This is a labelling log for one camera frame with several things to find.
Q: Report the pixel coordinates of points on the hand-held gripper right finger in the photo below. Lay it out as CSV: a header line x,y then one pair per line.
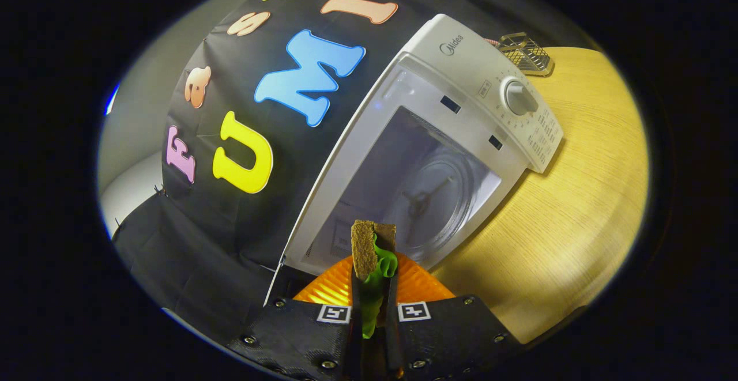
x,y
450,335

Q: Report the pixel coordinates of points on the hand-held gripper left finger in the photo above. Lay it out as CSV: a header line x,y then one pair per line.
x,y
300,335

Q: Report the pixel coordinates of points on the brown bread lettuce sandwich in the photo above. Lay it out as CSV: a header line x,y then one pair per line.
x,y
364,248

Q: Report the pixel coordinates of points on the white microwave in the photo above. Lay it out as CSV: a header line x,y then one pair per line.
x,y
461,81

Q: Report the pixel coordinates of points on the pink striped straw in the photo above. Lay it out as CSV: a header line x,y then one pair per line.
x,y
493,42

